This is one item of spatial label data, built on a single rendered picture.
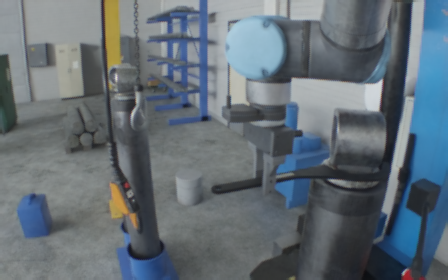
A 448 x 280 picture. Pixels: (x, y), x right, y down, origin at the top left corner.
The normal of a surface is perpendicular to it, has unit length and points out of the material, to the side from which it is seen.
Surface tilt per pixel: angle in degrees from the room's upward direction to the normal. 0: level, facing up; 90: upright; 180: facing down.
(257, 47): 90
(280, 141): 90
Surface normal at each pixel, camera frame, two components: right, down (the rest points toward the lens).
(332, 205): -0.66, 0.24
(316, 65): -0.26, 0.69
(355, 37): -0.25, 0.90
